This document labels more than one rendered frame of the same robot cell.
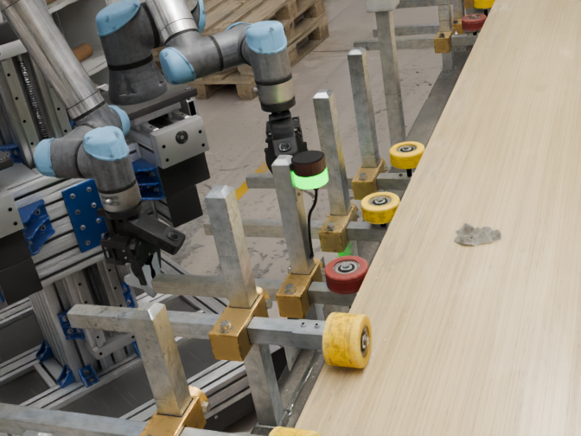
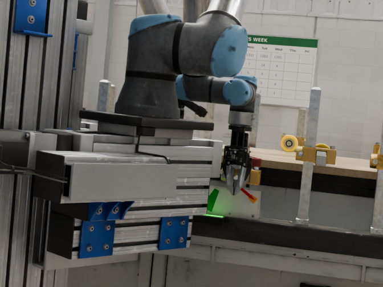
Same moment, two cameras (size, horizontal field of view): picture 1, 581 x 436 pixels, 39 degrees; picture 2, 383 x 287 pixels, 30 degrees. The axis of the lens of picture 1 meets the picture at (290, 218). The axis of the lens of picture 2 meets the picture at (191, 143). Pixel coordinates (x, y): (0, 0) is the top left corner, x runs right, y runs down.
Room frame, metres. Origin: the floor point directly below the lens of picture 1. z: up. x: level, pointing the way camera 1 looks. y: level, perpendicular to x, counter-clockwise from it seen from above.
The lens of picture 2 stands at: (2.14, 2.37, 1.07)
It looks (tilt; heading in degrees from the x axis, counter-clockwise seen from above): 3 degrees down; 255
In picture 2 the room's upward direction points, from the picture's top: 5 degrees clockwise
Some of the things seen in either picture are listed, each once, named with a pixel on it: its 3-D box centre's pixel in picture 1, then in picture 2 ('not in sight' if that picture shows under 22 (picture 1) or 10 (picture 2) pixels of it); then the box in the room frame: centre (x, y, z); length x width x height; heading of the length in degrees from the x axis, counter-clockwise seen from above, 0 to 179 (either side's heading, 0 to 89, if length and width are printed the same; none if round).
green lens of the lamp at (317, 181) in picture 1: (310, 176); not in sight; (1.33, -0.05, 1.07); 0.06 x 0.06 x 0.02
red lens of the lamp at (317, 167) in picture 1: (309, 163); not in sight; (1.33, -0.05, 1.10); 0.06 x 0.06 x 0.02
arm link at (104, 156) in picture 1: (108, 158); (243, 93); (1.46, 0.32, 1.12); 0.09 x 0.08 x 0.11; 63
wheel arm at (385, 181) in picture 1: (330, 182); not in sight; (1.81, -0.11, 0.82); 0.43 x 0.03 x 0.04; 65
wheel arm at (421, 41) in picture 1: (416, 42); not in sight; (2.72, -0.53, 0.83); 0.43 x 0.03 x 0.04; 65
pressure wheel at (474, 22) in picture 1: (475, 33); not in sight; (2.64, -0.71, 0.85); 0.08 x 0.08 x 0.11
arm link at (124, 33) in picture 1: (124, 30); not in sight; (2.08, 0.32, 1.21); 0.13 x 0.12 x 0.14; 112
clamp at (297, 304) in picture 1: (303, 286); (240, 175); (1.33, 0.00, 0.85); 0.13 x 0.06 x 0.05; 155
